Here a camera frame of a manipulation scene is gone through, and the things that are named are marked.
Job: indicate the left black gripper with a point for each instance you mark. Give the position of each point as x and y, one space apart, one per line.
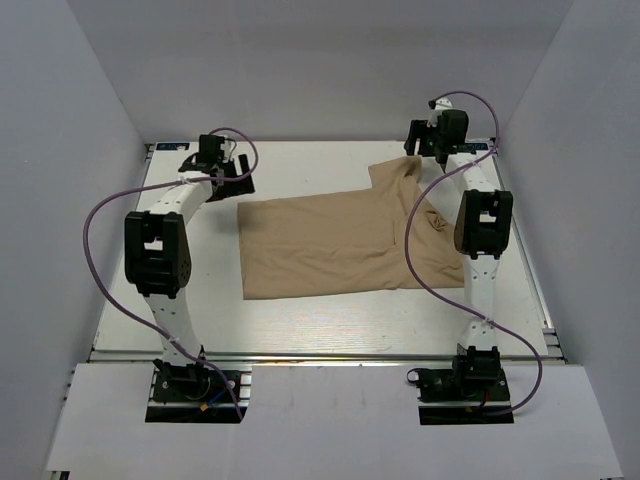
242 185

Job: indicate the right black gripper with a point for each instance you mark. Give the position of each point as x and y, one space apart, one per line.
421 129

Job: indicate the beige t shirt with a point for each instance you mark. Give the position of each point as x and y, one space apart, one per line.
381 238

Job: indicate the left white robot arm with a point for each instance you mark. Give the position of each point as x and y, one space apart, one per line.
157 259

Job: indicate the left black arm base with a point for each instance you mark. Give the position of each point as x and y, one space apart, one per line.
196 394

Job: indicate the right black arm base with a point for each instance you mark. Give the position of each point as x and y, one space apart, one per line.
472 391

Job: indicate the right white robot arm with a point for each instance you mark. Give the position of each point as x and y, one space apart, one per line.
483 220

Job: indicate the right blue label sticker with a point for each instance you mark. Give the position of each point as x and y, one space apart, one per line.
473 146

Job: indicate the blue label sticker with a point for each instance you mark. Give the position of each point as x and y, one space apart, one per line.
473 146
172 146

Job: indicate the left blue label sticker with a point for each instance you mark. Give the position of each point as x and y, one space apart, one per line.
172 146

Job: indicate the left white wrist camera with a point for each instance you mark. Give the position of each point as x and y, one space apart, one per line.
229 146

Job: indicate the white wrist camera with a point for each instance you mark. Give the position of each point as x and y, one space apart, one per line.
229 146
439 105

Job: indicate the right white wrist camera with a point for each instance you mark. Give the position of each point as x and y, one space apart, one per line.
439 105

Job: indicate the aluminium front rail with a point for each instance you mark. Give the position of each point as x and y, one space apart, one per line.
148 356

